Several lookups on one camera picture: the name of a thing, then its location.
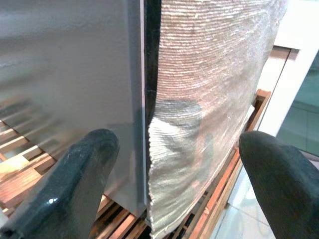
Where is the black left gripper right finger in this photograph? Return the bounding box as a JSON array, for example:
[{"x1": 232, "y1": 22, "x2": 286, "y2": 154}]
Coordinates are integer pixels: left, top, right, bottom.
[{"x1": 239, "y1": 130, "x2": 319, "y2": 239}]

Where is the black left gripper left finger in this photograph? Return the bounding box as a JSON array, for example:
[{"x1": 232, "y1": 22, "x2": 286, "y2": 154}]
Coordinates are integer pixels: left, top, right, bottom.
[{"x1": 0, "y1": 128, "x2": 120, "y2": 239}]

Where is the dark grey steel fridge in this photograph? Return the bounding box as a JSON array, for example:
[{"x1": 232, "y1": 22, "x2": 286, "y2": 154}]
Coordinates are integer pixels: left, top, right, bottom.
[{"x1": 0, "y1": 0, "x2": 162, "y2": 225}]

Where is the wooden wine rack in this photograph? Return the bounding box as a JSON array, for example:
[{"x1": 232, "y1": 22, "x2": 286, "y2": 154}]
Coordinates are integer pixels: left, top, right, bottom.
[{"x1": 0, "y1": 89, "x2": 272, "y2": 239}]

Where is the white topped narrow cabinet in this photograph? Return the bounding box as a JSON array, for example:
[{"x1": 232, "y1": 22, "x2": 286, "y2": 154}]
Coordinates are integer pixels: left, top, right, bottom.
[{"x1": 256, "y1": 0, "x2": 319, "y2": 140}]

